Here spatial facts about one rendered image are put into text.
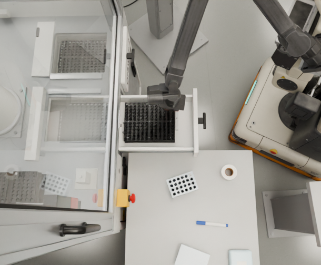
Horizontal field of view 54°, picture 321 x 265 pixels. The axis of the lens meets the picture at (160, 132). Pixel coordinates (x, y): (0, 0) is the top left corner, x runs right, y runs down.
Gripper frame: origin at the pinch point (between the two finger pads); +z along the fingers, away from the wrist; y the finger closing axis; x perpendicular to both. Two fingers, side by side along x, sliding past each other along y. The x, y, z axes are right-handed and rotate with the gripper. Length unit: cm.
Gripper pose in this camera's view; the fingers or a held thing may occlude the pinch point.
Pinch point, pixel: (172, 106)
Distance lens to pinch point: 137.7
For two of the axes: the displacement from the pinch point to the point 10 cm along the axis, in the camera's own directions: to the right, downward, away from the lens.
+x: 1.3, -9.8, 1.5
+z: 0.2, 1.5, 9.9
